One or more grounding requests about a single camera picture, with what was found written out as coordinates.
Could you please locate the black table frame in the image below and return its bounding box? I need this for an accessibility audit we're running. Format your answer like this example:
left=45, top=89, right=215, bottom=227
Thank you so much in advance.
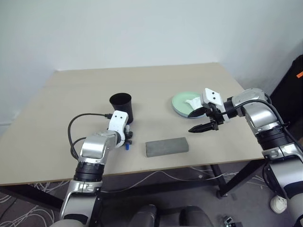
left=0, top=160, right=268, bottom=210

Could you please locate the dark rounded shape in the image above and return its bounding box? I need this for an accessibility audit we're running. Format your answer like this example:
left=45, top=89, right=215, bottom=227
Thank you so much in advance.
left=178, top=205, right=214, bottom=227
left=132, top=204, right=164, bottom=227

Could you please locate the black case with orange label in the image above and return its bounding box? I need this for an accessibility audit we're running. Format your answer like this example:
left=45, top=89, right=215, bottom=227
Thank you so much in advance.
left=269, top=54, right=303, bottom=144

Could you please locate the pale green round plate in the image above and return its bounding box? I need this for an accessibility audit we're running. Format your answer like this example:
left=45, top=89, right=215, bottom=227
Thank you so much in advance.
left=170, top=91, right=206, bottom=119

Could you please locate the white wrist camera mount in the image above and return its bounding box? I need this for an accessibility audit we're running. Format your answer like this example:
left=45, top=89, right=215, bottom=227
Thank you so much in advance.
left=108, top=110, right=130, bottom=148
left=201, top=87, right=230, bottom=123

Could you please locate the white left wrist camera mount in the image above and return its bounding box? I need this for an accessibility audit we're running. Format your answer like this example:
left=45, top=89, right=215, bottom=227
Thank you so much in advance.
left=108, top=110, right=130, bottom=148

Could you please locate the grey rectangular sponge block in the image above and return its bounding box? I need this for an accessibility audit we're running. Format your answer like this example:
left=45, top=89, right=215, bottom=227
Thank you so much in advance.
left=145, top=137, right=190, bottom=158

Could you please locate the white shoe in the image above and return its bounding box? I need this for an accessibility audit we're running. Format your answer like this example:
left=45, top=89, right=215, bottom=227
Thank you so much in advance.
left=270, top=195, right=288, bottom=215

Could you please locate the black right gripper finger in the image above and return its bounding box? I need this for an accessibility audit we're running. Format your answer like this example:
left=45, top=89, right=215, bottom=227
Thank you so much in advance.
left=188, top=121, right=219, bottom=134
left=188, top=106, right=207, bottom=118

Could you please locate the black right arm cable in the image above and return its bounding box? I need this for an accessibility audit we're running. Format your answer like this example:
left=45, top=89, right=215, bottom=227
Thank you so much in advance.
left=219, top=93, right=303, bottom=164

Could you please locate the white marker with blue cap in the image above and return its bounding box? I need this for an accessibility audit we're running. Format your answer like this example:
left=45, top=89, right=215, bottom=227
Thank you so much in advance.
left=125, top=125, right=131, bottom=151

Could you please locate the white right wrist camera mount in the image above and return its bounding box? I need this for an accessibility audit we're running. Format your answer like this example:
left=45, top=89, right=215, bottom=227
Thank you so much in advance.
left=201, top=87, right=230, bottom=123

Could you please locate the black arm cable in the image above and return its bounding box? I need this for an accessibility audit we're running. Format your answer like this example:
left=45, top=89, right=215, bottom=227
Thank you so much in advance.
left=68, top=113, right=113, bottom=162
left=219, top=93, right=303, bottom=164

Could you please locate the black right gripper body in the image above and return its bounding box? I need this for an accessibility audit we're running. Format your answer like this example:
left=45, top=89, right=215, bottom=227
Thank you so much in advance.
left=204, top=103, right=225, bottom=131

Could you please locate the small dark floor gadget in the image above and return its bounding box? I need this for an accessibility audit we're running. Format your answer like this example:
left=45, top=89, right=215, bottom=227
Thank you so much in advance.
left=223, top=214, right=242, bottom=227

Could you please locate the black plastic cup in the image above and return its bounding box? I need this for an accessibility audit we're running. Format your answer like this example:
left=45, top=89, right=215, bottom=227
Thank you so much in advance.
left=109, top=93, right=134, bottom=124

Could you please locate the white floor cable tangle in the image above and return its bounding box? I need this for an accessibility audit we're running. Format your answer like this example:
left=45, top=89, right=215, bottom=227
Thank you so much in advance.
left=0, top=181, right=61, bottom=227

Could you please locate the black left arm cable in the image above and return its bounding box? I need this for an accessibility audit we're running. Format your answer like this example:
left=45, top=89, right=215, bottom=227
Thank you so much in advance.
left=68, top=113, right=113, bottom=162

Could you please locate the white tissue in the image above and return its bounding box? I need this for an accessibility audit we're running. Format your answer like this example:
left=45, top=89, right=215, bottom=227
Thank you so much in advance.
left=185, top=96, right=202, bottom=110

